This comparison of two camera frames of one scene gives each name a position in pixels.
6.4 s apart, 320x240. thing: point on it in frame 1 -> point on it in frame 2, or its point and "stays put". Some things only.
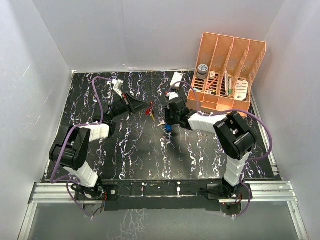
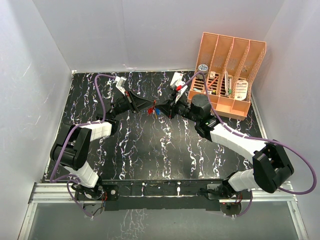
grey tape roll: x=202 y=71 stays put
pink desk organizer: x=222 y=81 stays put
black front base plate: x=166 y=194 stays put
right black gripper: x=168 y=109 -> x=166 y=107
